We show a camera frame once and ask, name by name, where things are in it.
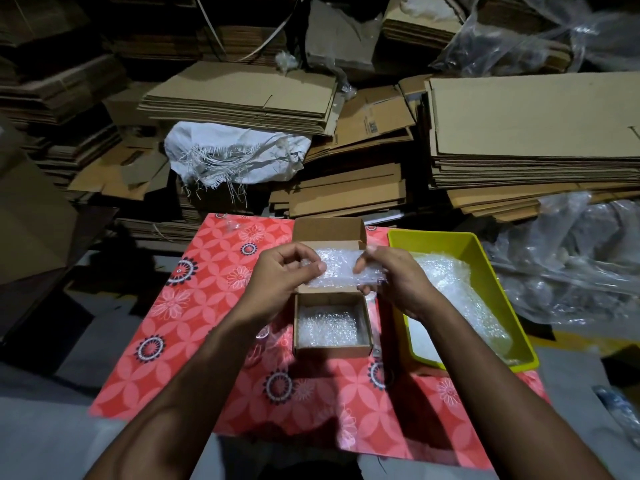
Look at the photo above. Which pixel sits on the large stack of flat cardboard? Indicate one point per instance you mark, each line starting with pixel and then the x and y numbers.
pixel 535 134

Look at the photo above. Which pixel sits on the white woven sack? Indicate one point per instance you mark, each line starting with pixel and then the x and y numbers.
pixel 230 147

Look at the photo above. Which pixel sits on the yellow plastic tray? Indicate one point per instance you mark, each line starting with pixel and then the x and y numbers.
pixel 480 274

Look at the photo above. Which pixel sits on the bubble wrap lining in box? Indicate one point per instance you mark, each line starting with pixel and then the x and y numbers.
pixel 327 325

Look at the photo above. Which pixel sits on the person's left thumb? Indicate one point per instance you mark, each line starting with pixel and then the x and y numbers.
pixel 311 273

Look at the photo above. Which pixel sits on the medium stack of flat cardboard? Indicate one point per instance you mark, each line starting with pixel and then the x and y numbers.
pixel 250 97

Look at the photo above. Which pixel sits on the red floral patterned mat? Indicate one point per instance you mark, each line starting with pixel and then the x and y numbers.
pixel 210 314

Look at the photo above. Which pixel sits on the clear bubble wrap piece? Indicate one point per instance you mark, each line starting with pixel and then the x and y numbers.
pixel 345 269

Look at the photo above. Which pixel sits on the low stack of flat cardboard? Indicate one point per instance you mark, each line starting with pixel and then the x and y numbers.
pixel 350 192

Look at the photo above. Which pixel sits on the clear plastic wrapper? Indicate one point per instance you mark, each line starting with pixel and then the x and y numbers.
pixel 620 407

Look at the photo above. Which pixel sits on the person's left hand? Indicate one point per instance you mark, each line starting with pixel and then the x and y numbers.
pixel 272 284

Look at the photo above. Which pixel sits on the person's left forearm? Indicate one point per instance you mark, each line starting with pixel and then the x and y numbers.
pixel 200 394

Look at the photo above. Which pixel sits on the clear plastic bag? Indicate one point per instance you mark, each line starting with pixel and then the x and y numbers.
pixel 525 39

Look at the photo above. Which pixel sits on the loose flattened cardboard box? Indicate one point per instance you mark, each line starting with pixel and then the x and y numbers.
pixel 372 117

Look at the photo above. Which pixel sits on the small brown cardboard box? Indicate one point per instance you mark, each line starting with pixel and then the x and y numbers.
pixel 331 314

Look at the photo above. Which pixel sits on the large brown cardboard carton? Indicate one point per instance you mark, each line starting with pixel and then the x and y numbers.
pixel 35 224

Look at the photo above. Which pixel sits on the person's right hand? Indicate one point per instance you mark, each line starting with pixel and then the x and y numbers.
pixel 402 284

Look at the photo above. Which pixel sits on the person's right thumb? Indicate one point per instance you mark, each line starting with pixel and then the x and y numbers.
pixel 367 267

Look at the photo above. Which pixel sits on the bubble wrap sheets in tray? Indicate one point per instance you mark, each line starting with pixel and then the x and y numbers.
pixel 457 299

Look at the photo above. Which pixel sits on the clear plastic sheeting heap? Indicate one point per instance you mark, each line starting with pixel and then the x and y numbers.
pixel 570 259

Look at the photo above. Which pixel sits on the person's right forearm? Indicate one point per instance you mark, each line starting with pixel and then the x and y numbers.
pixel 495 399

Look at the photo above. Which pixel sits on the dark stacks of flat cardboard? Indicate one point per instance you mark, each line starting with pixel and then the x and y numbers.
pixel 65 79

